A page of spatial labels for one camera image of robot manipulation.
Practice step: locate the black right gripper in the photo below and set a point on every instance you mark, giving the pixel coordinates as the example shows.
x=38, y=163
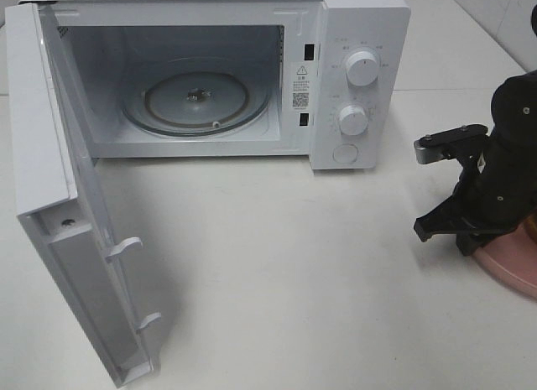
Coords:
x=495, y=192

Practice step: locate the pink round plate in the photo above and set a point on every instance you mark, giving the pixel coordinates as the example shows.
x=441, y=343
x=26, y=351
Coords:
x=511, y=259

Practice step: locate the white round door button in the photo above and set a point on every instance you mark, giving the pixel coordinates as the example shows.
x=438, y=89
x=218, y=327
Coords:
x=345, y=154

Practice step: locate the white microwave door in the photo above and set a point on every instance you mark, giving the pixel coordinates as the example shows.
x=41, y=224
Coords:
x=59, y=200

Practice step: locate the toy burger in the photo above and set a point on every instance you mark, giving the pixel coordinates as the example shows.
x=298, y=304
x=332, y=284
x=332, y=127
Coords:
x=530, y=226

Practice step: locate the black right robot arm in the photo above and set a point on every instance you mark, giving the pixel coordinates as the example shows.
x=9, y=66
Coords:
x=513, y=109

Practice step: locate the lower white round knob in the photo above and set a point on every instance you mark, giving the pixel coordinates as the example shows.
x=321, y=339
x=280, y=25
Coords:
x=353, y=120

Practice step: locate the white round knob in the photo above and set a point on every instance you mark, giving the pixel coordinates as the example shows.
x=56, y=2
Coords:
x=353, y=120
x=362, y=67

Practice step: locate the upper white round knob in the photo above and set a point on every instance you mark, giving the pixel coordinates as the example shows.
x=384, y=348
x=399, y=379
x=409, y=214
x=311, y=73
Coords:
x=362, y=67

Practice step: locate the white microwave oven body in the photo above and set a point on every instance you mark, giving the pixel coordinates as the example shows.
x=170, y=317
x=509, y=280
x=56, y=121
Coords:
x=305, y=41

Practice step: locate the glass microwave turntable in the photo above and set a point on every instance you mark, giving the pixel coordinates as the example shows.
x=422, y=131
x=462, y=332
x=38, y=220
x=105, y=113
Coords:
x=196, y=97

